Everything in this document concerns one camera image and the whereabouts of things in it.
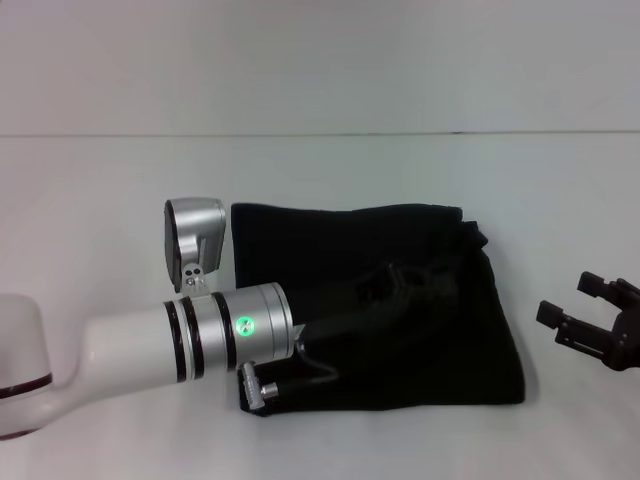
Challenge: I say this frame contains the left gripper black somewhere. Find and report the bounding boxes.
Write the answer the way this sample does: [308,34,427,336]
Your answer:
[294,260,464,351]

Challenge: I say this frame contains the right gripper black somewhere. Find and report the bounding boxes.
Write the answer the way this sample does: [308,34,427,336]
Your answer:
[533,270,640,375]

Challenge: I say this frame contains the black shirt with FREE print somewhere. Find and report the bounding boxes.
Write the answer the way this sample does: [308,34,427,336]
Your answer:
[230,201,527,414]

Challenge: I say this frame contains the left arm dark red cable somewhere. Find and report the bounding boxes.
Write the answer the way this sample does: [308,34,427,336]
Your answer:
[277,342,342,396]

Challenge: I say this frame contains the left gripper silver cable connector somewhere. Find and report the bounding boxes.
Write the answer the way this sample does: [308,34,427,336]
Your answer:
[238,360,281,412]

